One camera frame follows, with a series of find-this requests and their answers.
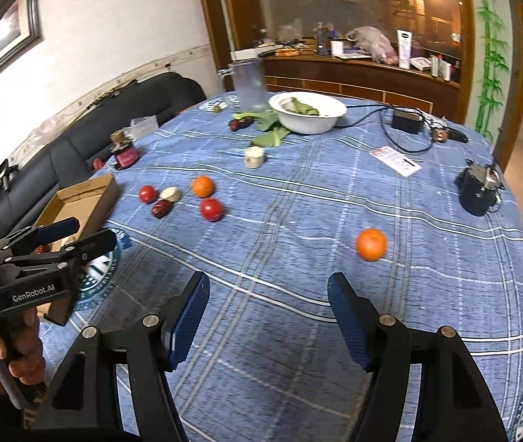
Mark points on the white blue carton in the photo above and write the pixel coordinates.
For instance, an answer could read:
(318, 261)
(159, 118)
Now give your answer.
(404, 50)

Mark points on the red tomato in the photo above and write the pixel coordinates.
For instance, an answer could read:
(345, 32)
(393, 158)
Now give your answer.
(147, 193)
(211, 208)

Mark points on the small hand tool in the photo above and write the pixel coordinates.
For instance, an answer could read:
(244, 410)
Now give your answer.
(450, 135)

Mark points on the black power adapter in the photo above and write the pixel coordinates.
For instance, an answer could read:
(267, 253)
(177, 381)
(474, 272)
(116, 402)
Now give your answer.
(406, 122)

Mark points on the clear plastic container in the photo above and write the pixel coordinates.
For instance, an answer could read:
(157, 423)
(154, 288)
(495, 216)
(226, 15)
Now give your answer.
(141, 126)

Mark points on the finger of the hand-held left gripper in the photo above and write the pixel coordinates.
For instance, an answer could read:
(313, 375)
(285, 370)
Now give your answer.
(58, 229)
(95, 245)

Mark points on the white printed card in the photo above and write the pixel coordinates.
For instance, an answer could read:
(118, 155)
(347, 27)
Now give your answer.
(395, 161)

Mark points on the black leather sofa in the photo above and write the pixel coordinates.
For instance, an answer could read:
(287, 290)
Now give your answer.
(58, 156)

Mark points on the jar with red label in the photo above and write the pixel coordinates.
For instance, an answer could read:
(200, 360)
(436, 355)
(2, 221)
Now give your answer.
(124, 154)

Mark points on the red packet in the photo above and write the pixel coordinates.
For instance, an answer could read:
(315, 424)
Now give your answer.
(98, 163)

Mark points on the shallow cardboard box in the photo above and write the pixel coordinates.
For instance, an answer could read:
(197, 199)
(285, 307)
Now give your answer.
(91, 193)

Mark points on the greens in bowl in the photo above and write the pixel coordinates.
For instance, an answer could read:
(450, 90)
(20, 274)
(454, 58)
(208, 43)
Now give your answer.
(303, 107)

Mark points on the white bowl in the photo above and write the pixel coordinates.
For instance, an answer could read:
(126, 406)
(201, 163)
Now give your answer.
(309, 122)

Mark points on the pink plastic bag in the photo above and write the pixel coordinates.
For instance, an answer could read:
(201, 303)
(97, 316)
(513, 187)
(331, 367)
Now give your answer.
(376, 43)

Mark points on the wooden glass cabinet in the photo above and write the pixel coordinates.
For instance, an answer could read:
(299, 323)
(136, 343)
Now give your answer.
(335, 4)

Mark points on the glass pitcher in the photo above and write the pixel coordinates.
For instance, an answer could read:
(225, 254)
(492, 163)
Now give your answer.
(247, 83)

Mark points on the flat white box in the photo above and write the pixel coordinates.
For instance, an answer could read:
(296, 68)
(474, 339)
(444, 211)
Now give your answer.
(250, 54)

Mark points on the leafy green vegetable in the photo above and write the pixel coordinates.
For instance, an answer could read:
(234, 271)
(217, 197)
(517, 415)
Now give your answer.
(268, 136)

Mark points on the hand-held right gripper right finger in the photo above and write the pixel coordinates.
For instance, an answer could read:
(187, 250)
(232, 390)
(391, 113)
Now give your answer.
(346, 313)

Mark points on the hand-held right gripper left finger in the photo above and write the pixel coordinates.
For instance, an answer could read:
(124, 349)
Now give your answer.
(187, 317)

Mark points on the black device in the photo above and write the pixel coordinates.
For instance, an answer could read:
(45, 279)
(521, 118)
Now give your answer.
(478, 191)

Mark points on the orange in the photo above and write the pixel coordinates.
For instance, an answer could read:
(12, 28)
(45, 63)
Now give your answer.
(372, 244)
(203, 186)

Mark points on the blue plaid tablecloth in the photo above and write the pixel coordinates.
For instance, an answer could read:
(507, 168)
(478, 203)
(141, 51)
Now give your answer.
(289, 221)

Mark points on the white sugarcane chunk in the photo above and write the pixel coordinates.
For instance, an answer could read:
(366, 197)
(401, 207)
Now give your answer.
(170, 194)
(254, 156)

